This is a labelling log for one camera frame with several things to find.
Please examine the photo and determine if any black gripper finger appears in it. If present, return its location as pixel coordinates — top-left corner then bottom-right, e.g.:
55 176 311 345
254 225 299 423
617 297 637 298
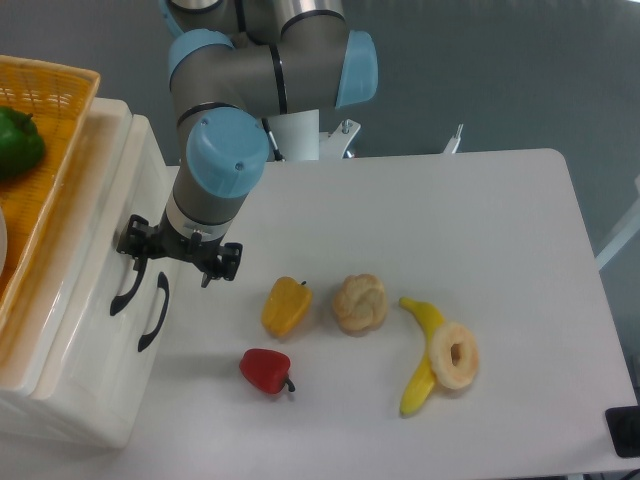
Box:
116 214 163 273
200 242 243 288

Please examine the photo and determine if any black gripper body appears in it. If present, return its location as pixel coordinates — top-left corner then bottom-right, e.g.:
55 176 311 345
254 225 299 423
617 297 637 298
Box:
158 222 222 268

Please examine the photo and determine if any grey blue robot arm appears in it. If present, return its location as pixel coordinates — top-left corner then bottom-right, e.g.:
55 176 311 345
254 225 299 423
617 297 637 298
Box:
117 1 378 282

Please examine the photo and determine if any white drawer cabinet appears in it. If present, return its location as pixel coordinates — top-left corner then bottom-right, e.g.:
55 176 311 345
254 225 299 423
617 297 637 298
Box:
0 97 187 449

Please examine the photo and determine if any yellow bell pepper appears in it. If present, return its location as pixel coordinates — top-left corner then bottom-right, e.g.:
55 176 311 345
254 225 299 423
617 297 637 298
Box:
261 276 313 338

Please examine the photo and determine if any red bell pepper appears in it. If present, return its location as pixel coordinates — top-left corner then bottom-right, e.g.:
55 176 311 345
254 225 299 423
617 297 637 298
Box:
239 348 296 395

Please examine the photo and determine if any white plate edge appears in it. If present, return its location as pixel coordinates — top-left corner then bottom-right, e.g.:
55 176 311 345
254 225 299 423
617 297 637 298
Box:
0 209 8 275

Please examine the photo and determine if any round knotted bread roll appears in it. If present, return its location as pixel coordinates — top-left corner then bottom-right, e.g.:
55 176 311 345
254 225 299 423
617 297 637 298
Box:
332 274 388 334

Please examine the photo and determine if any green bell pepper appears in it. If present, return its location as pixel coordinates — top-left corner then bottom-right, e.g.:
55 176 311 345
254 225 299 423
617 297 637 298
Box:
1 106 46 180

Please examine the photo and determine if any orange woven basket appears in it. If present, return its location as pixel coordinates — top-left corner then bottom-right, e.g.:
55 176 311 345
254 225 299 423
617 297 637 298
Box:
1 55 100 330

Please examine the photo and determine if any yellow banana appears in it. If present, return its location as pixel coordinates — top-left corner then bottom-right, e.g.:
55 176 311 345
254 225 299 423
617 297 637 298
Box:
399 297 444 417

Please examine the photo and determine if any black device at edge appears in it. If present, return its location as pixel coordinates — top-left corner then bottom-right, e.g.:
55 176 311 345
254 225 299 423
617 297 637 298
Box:
605 406 640 458

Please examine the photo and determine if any beige bagel ring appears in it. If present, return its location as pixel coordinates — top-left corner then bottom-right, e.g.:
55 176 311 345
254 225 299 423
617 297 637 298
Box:
429 321 480 391

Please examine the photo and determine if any white frame bar right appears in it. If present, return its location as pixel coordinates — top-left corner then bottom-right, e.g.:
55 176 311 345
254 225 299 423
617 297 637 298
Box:
595 176 639 271

